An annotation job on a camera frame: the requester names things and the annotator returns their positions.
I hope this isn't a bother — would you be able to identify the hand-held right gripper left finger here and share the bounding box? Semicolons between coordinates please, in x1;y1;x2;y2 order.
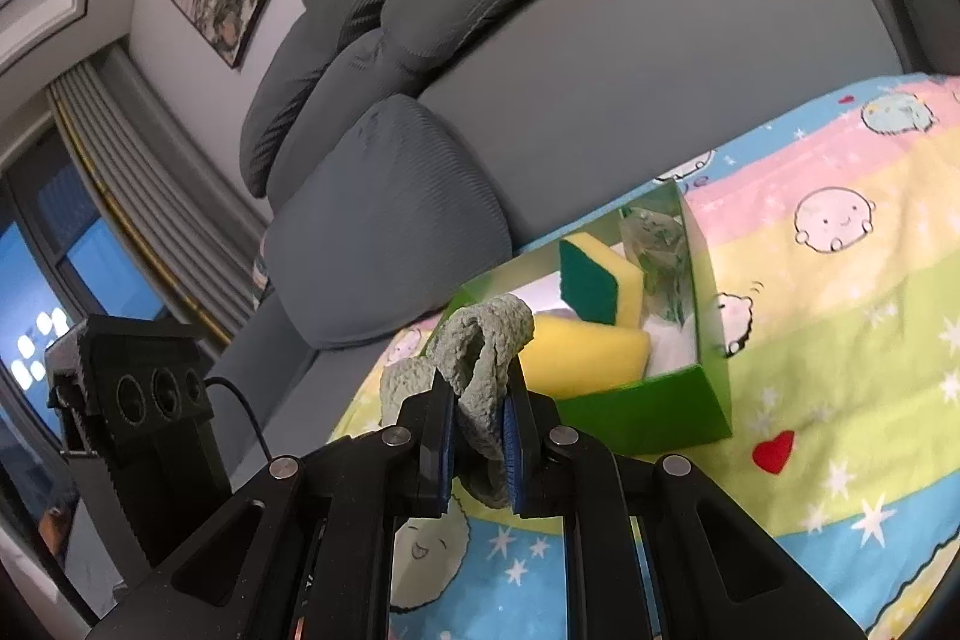
86;377;462;640

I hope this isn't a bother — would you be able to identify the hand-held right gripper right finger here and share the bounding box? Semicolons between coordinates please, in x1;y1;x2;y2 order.
501;389;867;640

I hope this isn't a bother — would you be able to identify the green knitted cloth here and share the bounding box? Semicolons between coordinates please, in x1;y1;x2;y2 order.
379;293;537;512

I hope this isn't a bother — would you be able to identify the plain yellow sponge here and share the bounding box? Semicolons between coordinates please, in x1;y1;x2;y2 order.
517;314;652;399

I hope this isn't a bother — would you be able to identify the green cardboard box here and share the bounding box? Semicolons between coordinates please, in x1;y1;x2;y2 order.
424;179;734;457

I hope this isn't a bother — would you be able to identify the yellow sponge green scrub side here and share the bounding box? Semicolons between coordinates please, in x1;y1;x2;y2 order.
557;237;647;326

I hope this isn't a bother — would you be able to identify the clear plastic packet green print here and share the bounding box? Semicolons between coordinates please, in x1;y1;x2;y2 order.
637;235;692;327
616;206;680;259

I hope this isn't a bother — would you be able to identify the window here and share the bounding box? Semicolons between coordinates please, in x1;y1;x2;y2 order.
0;130;170;461

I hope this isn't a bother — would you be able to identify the grey curtain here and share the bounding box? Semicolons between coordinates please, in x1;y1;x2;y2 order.
49;44;267;348

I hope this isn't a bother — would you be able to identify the cartoon printed blanket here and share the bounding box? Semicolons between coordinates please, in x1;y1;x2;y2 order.
326;70;960;640

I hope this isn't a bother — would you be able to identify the grey sofa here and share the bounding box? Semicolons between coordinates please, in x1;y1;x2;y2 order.
240;0;960;461

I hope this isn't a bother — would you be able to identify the black cable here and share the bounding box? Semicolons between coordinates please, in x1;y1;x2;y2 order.
202;376;272;462

